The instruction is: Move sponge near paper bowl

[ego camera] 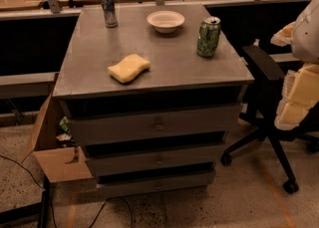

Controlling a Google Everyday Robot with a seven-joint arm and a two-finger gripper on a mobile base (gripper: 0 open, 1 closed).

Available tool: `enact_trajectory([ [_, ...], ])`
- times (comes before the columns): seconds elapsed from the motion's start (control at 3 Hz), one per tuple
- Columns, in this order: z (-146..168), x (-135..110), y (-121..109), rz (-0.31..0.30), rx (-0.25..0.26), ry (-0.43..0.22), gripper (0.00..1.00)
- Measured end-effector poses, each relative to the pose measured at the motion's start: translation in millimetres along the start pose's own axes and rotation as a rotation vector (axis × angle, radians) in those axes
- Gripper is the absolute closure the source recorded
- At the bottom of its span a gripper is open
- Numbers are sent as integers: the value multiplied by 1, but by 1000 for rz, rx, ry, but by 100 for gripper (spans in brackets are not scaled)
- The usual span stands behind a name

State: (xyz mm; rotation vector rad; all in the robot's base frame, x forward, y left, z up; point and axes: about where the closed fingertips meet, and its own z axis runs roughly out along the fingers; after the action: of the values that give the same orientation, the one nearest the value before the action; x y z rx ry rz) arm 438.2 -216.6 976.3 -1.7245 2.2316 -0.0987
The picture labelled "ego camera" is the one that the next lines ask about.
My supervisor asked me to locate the black office chair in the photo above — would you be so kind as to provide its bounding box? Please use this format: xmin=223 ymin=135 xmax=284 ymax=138
xmin=220 ymin=45 xmax=319 ymax=194

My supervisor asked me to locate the black floor cable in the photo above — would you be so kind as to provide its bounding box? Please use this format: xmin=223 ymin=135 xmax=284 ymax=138
xmin=0 ymin=153 xmax=135 ymax=228

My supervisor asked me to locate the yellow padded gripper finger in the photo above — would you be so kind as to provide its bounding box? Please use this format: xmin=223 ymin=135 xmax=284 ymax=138
xmin=270 ymin=22 xmax=295 ymax=47
xmin=274 ymin=63 xmax=319 ymax=130

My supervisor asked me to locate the grey drawer cabinet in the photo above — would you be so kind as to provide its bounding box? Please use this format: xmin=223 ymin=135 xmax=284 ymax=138
xmin=53 ymin=5 xmax=253 ymax=197

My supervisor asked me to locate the green soda can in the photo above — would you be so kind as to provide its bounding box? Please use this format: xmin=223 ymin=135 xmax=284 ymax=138
xmin=196 ymin=16 xmax=221 ymax=57

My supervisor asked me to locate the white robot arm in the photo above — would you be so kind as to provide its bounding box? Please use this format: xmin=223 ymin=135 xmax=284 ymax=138
xmin=270 ymin=0 xmax=319 ymax=130

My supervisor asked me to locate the white paper bowl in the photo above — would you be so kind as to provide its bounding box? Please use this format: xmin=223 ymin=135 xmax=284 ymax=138
xmin=147 ymin=11 xmax=184 ymax=34

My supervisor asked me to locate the open cardboard box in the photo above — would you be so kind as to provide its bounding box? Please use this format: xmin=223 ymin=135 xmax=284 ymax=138
xmin=19 ymin=96 xmax=92 ymax=183

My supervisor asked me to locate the black metal floor stand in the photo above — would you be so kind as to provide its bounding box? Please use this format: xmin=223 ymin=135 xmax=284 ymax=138
xmin=0 ymin=176 xmax=51 ymax=228

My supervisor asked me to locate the yellow sponge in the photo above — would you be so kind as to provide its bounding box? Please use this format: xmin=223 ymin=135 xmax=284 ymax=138
xmin=108 ymin=54 xmax=151 ymax=84

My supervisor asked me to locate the silver blue tall can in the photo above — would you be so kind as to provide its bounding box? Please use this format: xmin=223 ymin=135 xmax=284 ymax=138
xmin=101 ymin=0 xmax=118 ymax=28

